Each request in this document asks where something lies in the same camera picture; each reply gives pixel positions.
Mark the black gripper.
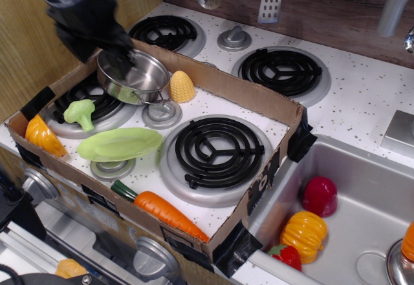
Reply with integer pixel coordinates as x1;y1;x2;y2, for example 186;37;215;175
48;0;136;80

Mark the green toy broccoli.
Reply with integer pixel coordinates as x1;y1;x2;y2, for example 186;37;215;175
63;99;95;132

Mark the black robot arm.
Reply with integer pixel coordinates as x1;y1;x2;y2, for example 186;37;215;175
45;0;135;79

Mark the small steel pot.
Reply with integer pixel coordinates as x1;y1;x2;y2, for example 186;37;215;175
96;49;170;105

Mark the front left black burner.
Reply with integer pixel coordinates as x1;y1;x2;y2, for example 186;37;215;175
42;72;136;139

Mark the black burner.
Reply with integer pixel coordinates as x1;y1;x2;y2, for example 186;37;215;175
42;72;136;139
231;47;331;108
128;15;206;58
158;115;273;208

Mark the back left black burner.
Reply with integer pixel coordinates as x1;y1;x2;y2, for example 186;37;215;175
128;15;206;58

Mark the brown cardboard fence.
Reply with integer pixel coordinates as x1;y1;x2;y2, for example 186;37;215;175
6;40;311;277

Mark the yellow toy corn cob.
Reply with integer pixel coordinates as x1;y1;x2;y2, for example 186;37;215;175
169;70;196;103

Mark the silver knob base centre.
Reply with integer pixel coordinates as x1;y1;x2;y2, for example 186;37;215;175
142;100;182;130

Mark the light green plastic plate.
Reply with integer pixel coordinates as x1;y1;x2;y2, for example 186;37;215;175
76;127;163;162

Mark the silver stove knob top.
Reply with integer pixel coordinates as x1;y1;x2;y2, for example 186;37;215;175
217;25;252;52

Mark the silver knob base under plate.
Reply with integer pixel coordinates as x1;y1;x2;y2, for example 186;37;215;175
91;159;136;182

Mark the orange toy pumpkin half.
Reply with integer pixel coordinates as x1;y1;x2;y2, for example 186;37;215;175
25;114;67;158

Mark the front right black burner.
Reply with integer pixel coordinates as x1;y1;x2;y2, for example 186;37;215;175
158;115;273;208

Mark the orange toy carrot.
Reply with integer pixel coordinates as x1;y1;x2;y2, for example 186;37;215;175
111;180;210;242

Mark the hanging metal spatula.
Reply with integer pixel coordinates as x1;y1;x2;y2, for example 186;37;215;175
257;0;282;24

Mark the silver oven knob left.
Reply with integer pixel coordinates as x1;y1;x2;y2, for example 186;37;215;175
23;168;60;206

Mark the silver oven knob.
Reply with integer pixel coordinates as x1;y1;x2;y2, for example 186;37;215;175
23;168;60;206
133;236;179;282

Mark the back right black burner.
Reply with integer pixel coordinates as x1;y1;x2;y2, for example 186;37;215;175
231;47;331;108

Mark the silver oven knob right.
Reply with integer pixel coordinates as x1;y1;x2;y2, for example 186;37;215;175
133;236;179;282

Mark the orange toy piece bottom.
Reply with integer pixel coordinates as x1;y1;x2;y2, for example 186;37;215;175
54;259;87;279

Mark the dark red toy pepper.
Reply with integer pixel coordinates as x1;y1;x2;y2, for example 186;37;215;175
301;176;338;218

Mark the yellow toy pumpkin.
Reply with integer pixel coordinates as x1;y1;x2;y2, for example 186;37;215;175
279;211;328;264

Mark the red toy strawberry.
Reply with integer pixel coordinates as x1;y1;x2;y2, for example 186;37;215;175
267;244;302;271

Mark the silver faucet spout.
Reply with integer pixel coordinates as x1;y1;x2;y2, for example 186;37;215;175
377;0;409;37

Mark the silver toy sink basin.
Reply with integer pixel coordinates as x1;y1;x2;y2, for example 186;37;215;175
248;136;413;284

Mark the orange toy in sink corner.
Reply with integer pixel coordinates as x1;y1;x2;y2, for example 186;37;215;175
401;222;414;261

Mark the silver faucet base plate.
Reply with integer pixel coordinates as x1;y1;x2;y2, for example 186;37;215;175
381;110;413;158

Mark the silver sink drain ring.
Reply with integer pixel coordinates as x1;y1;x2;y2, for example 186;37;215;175
385;238;414;285

